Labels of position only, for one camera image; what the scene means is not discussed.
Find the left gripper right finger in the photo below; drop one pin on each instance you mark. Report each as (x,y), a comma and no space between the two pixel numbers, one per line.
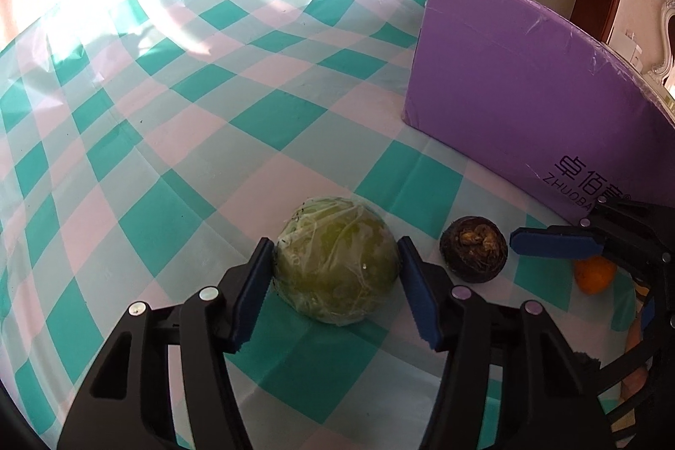
(548,397)

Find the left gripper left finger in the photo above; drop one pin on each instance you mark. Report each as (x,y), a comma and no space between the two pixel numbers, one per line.
(125,400)

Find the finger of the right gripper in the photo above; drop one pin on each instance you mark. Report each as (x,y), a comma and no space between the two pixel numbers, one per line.
(556,241)

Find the green pear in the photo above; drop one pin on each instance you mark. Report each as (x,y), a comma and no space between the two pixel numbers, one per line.
(336,261)

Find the tiny orange tangerine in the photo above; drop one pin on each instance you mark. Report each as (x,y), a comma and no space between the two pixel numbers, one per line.
(594,275)

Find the dark round mangosteen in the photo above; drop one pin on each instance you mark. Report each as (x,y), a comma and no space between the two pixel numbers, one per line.
(474,249)

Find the purple cardboard box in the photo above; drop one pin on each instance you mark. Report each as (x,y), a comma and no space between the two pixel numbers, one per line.
(530,96)

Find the teal checkered tablecloth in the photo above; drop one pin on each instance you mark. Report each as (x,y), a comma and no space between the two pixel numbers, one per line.
(147,145)

